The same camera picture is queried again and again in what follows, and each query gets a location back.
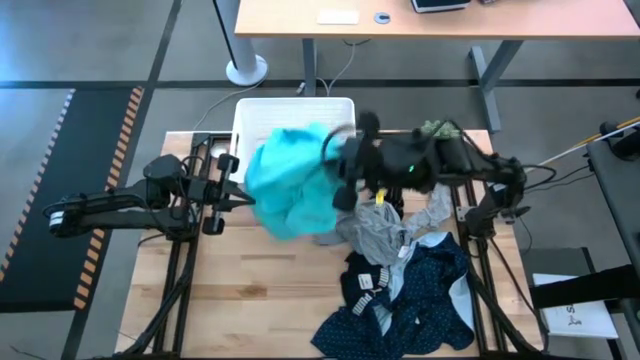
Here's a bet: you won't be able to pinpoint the black underwear white waistband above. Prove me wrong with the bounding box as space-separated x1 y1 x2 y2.
339 249 396 317

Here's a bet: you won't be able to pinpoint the black flat bar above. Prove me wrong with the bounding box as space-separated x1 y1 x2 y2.
528 263 640 311

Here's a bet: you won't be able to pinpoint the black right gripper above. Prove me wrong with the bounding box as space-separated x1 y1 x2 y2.
332 110 396 212

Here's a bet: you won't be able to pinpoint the dark grey floor box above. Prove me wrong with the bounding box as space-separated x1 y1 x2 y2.
519 246 596 281

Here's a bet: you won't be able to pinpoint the white floor cable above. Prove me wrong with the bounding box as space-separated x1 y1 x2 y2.
192 82 264 132

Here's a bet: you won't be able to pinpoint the navy dotted shirt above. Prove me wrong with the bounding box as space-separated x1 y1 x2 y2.
309 230 476 360

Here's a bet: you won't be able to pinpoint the white paper sheet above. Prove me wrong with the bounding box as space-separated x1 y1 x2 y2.
532 272 620 340

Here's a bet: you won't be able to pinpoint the black aluminium table frame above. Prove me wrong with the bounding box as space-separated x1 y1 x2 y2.
114 130 544 360

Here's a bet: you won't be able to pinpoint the black mat orange stripes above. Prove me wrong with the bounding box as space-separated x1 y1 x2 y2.
0 85 146 314

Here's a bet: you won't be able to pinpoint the white rod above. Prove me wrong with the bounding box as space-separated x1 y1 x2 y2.
529 122 640 174

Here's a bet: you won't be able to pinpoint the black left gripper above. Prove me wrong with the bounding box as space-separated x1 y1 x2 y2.
187 152 256 237

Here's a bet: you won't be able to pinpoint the grey column round base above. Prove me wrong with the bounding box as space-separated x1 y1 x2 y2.
212 0 269 88

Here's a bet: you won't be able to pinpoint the yellow rod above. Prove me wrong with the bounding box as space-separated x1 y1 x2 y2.
574 116 640 147

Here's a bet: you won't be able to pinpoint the wooden office desk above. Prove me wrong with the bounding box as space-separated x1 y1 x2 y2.
233 0 640 134

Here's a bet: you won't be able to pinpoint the grey cable under desk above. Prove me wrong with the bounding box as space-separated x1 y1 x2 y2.
298 39 359 99

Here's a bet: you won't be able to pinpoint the small green potted plant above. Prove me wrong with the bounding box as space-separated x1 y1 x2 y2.
419 118 464 141

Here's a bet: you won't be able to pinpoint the teal t-shirt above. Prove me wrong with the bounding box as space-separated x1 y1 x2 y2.
243 122 351 242

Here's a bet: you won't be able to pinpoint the black equipment cart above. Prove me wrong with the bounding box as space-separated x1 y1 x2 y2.
584 117 640 266

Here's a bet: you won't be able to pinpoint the white plastic laundry basket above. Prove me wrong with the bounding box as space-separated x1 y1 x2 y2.
230 97 357 184

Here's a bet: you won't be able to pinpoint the long grey garment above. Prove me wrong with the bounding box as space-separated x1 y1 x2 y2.
399 182 454 236

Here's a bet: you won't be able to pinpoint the grey t-shirt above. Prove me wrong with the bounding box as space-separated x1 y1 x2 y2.
314 199 419 267

